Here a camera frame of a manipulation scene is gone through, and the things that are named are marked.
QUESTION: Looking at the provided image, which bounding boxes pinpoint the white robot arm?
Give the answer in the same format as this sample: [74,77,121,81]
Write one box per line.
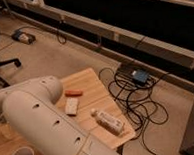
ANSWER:
[0,76,119,155]

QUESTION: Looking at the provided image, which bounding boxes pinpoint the white eraser block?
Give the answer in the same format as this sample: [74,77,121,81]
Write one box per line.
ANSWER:
[65,98,79,116]

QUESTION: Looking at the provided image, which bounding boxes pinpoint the blue power supply box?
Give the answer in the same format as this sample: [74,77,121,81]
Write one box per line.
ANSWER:
[131,69,150,84]

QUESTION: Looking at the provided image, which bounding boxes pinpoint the white plastic bottle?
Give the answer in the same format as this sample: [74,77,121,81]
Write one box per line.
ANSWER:
[90,108,124,136]

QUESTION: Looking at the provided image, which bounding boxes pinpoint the blue grey floor device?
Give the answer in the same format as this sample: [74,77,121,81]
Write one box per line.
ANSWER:
[11,30,36,45]

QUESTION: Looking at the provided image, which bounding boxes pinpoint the tangled black cables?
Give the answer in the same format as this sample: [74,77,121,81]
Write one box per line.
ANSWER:
[98,62,173,155]

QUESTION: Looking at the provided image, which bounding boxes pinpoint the long grey shelf rail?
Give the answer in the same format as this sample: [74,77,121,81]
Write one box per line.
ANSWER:
[7,0,194,69]

